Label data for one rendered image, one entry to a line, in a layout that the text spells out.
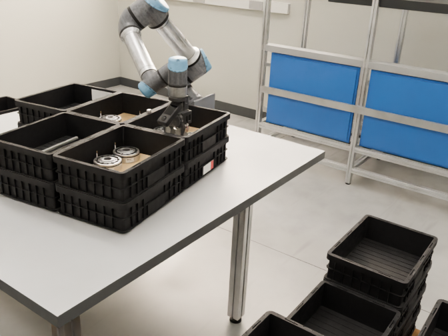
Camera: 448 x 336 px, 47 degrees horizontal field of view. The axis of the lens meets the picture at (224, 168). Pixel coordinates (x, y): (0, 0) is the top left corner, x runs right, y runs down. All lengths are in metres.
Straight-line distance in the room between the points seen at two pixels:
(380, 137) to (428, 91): 0.46
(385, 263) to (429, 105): 1.71
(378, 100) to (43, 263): 2.68
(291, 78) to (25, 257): 2.75
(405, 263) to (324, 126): 1.95
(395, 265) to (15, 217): 1.43
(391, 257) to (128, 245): 1.06
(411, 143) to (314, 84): 0.82
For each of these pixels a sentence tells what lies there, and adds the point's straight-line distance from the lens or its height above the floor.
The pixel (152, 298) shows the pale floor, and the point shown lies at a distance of 2.63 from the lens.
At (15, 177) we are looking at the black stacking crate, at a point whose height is 0.81.
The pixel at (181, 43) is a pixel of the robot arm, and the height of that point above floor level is 1.17.
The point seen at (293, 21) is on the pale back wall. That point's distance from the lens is 4.92.
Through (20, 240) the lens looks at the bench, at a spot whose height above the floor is 0.70.
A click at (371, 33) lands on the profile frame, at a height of 1.12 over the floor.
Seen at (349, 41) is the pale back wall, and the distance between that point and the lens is 4.70.
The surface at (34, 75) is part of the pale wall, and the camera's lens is 5.70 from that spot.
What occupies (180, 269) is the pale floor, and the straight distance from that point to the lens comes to 2.82.
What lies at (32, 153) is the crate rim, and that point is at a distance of 1.88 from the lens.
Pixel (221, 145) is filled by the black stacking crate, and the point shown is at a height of 0.80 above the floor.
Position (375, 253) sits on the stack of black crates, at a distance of 2.20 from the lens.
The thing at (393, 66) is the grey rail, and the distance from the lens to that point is 3.66.
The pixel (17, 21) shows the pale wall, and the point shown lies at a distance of 5.54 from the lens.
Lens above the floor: 1.60
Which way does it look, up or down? 23 degrees down
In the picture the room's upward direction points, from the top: 3 degrees clockwise
